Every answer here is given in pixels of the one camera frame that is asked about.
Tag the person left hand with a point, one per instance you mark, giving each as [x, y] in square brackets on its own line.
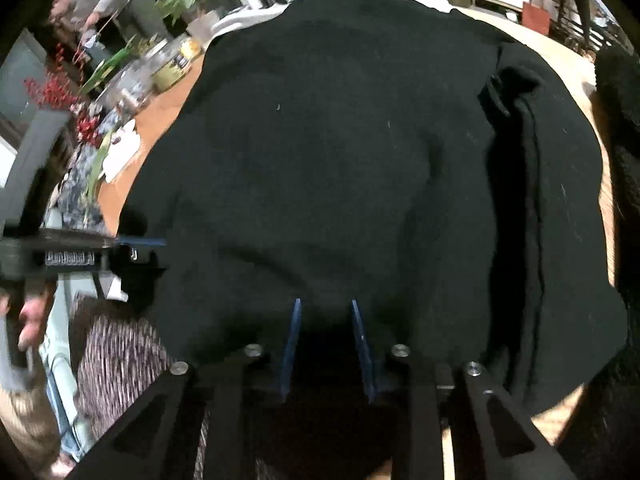
[39, 299]

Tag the red berry branches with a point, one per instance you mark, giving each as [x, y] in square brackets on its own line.
[57, 92]

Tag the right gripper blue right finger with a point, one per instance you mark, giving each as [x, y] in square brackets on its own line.
[456, 419]

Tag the white folded napkin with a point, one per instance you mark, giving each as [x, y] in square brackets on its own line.
[125, 143]

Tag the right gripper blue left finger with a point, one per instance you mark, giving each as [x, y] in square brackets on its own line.
[159, 417]

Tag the orange paper bag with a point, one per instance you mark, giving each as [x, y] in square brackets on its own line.
[536, 18]

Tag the black knit sweater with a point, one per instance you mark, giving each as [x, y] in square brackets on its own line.
[422, 166]

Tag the black fuzzy chair cushion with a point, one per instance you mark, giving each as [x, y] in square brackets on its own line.
[618, 93]

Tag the person in grey sweater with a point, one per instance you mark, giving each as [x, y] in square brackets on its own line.
[135, 19]

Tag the clear glass jar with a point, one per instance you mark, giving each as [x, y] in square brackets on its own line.
[130, 90]

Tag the glass jar green label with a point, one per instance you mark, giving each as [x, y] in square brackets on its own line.
[170, 73]

